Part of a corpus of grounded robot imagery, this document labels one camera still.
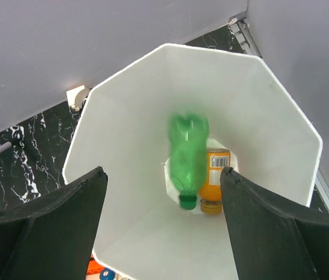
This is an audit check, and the grey aluminium wall rail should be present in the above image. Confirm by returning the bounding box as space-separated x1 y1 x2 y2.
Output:
228 17 262 58

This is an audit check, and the beige toy brick vehicle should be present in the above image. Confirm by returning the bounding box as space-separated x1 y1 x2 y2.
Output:
85 268 118 280

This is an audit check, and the small white wall bracket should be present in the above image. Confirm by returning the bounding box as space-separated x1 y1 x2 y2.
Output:
66 85 90 111

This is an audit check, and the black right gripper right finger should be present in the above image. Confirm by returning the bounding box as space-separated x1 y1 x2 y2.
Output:
220 167 329 279

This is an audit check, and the orange bottle gold cap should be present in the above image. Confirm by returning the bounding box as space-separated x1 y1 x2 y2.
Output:
199 148 231 215

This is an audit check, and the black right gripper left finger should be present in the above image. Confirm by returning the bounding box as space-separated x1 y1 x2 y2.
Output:
0 166 108 279

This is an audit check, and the green plastic bottle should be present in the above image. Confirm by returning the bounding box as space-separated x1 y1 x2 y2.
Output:
168 113 209 211

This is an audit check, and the orange curved toy piece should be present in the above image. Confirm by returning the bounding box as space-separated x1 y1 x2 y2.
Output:
86 255 104 276

